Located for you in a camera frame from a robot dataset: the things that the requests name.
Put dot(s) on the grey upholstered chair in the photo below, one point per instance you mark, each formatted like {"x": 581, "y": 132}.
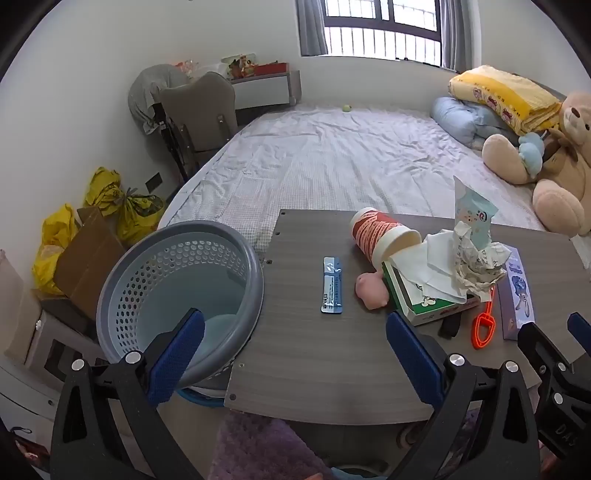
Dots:
{"x": 198, "y": 106}

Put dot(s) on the white cabinet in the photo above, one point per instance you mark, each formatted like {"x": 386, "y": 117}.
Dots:
{"x": 18, "y": 392}

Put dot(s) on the grey perforated plastic basket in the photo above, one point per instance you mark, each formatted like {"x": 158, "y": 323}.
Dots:
{"x": 138, "y": 258}

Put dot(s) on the orange patterned bag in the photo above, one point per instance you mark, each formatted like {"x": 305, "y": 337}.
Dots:
{"x": 185, "y": 68}

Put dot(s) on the small black object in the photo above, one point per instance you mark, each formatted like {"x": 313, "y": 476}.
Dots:
{"x": 450, "y": 327}

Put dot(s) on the light blue pillow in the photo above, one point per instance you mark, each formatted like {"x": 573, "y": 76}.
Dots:
{"x": 457, "y": 117}

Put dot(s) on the printed paper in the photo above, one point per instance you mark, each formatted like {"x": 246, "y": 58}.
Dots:
{"x": 480, "y": 267}

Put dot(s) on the yellow folded blanket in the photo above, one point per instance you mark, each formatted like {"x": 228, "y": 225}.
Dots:
{"x": 503, "y": 94}

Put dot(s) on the small blue plush toy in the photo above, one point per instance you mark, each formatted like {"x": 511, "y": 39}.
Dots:
{"x": 531, "y": 152}

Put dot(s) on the bed with white sheet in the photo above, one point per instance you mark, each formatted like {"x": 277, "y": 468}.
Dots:
{"x": 346, "y": 161}

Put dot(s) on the orange plastic toy shovel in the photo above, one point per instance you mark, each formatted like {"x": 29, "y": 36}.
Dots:
{"x": 488, "y": 302}

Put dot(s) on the brown cardboard box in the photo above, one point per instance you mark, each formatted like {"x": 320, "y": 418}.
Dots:
{"x": 87, "y": 258}

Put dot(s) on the white tissue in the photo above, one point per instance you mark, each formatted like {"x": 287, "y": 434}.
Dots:
{"x": 429, "y": 272}

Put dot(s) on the dark wall socket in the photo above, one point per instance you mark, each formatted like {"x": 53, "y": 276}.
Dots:
{"x": 153, "y": 182}

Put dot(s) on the purple white cartoon box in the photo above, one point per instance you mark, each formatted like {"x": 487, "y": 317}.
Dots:
{"x": 517, "y": 295}

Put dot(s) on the colourful toy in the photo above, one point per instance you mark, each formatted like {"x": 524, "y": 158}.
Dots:
{"x": 240, "y": 67}

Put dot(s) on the red patterned paper cup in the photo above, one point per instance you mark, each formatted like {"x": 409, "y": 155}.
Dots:
{"x": 374, "y": 233}

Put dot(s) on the grey curtain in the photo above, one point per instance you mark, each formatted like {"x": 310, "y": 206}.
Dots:
{"x": 459, "y": 32}
{"x": 311, "y": 27}

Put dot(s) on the blue strip packet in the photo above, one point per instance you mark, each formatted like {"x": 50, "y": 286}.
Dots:
{"x": 331, "y": 286}

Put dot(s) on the grey white bedside desk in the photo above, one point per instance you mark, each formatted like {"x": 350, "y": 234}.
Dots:
{"x": 263, "y": 90}

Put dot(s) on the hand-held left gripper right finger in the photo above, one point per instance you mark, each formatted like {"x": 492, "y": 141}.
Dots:
{"x": 413, "y": 355}

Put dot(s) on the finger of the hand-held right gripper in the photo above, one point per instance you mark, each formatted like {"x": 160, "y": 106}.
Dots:
{"x": 581, "y": 326}
{"x": 535, "y": 346}

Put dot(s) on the beige teddy bear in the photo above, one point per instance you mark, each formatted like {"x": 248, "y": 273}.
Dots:
{"x": 558, "y": 194}

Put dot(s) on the barred window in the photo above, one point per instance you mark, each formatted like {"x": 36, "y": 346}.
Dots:
{"x": 355, "y": 41}

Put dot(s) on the pink squishy toy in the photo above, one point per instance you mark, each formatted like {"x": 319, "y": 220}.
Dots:
{"x": 371, "y": 290}

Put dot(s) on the red box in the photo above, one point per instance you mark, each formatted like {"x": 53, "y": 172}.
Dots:
{"x": 272, "y": 69}

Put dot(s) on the grey cloth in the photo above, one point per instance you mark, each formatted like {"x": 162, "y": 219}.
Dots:
{"x": 147, "y": 87}

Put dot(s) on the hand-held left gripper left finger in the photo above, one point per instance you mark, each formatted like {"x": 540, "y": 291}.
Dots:
{"x": 178, "y": 355}

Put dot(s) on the green white medicine box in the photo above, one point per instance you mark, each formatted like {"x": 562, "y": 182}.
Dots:
{"x": 425, "y": 309}

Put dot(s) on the pale blue face mask package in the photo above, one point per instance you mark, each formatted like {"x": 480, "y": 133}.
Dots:
{"x": 471, "y": 217}

